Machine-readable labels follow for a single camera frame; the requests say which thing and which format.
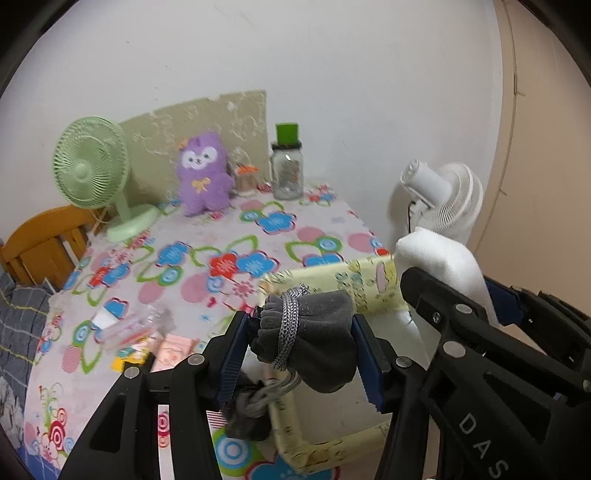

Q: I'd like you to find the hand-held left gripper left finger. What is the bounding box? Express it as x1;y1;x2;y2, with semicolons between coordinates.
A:
58;310;252;480

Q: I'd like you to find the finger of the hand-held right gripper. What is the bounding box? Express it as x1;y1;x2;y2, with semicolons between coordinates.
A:
482;276;591;370
399;267;506;370

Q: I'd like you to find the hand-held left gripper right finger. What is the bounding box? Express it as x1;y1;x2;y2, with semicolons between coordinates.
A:
352;314;432;480

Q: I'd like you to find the white foam sponge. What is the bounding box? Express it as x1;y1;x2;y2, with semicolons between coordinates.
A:
394;227;497;328

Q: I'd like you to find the pink package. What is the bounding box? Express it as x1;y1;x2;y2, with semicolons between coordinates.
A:
150;333;208;372

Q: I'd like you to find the yellow patterned storage box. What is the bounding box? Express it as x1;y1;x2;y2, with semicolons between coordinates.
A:
261;254;426;476

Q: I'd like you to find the yellow packet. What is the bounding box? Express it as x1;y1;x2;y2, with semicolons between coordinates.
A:
111;339;155;372

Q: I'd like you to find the white standing fan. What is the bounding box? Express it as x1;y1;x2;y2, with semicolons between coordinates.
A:
387;159;485;252

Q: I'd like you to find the clear plastic pack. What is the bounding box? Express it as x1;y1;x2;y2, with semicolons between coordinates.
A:
92;307;174;354

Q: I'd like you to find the floral tablecloth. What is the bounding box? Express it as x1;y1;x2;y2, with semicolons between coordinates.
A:
25;182;398;480

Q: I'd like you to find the beige door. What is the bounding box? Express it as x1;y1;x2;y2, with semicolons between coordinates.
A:
464;0;591;319

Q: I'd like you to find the small jar with orange lid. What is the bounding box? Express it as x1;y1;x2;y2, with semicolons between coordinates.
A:
235;164;259;198

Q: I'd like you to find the purple plush toy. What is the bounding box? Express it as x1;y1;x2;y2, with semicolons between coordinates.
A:
174;130;235;217

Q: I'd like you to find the glass jar with green lid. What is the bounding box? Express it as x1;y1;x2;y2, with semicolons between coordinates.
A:
270;123;304;200

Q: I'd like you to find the grey plaid pillow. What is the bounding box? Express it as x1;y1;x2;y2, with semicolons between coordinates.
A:
0;268;54;439

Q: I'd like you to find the green desk fan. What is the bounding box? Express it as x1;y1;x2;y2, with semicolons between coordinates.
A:
52;116;160;243

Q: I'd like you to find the dark grey drawstring pouch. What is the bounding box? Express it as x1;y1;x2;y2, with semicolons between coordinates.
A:
225;378;301;441

